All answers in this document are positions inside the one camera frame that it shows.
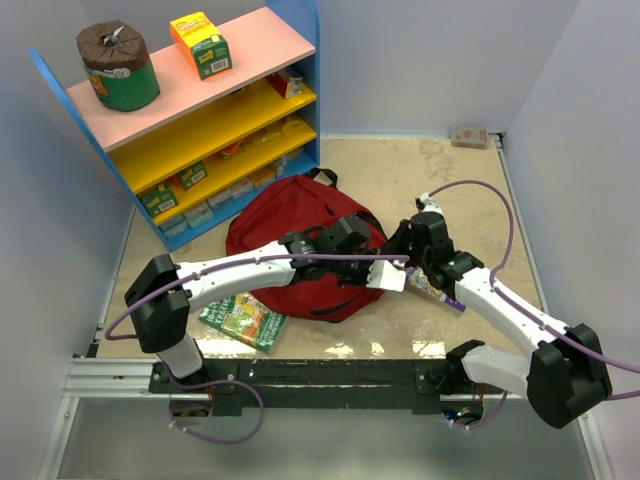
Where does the red backpack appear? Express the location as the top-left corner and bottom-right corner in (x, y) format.
(226, 170), (387, 323)

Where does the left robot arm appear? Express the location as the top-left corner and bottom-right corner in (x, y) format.
(125, 216), (394, 392)

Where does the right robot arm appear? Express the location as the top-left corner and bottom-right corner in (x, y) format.
(381, 211), (613, 429)

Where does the purple Treehouse book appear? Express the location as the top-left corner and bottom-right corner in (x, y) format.
(405, 267), (466, 313)

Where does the small pink card box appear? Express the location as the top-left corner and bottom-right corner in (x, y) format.
(450, 124), (490, 150)

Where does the green Treehouse book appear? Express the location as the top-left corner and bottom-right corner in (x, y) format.
(199, 292), (288, 353)

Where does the green sponge box upper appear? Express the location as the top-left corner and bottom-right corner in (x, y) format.
(171, 161), (207, 191)

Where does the red white box on shelf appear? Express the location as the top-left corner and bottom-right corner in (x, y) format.
(266, 68), (303, 99)

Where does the colourful shelf unit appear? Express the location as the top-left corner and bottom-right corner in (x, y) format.
(31, 1), (320, 251)

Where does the green sponge box lower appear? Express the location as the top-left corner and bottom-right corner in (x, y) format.
(139, 182), (179, 218)

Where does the orange green sponge box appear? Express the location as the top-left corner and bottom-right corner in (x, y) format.
(169, 11), (233, 80)

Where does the green brown wrapped roll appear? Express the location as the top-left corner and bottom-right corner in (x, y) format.
(76, 20), (160, 112)

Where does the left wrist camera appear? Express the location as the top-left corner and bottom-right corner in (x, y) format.
(366, 260), (406, 292)

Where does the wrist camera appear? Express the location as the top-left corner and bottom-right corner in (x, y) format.
(415, 192), (443, 216)
(366, 260), (406, 292)

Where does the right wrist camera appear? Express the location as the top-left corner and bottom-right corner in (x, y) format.
(415, 192), (443, 216)

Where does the aluminium rail frame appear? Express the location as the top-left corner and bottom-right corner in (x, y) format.
(37, 132), (614, 480)

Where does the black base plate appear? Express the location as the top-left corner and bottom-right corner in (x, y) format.
(149, 358), (500, 416)

